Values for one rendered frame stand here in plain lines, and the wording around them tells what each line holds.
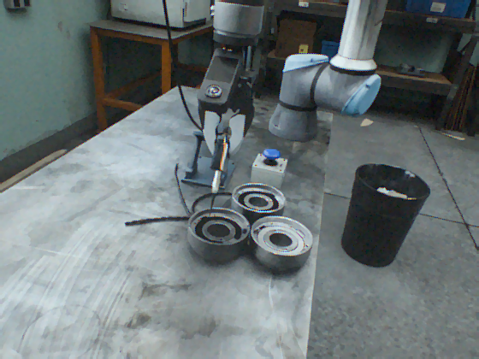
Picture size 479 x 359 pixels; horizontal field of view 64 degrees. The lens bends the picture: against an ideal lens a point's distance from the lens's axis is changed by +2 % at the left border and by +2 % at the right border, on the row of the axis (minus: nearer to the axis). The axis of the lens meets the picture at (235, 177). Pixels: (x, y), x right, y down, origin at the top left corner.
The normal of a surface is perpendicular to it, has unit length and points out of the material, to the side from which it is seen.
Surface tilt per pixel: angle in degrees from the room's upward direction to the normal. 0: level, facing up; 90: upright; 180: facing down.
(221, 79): 31
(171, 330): 0
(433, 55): 90
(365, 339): 0
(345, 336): 0
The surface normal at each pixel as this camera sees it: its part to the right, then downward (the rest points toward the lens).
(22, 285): 0.11, -0.87
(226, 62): -0.03, -0.51
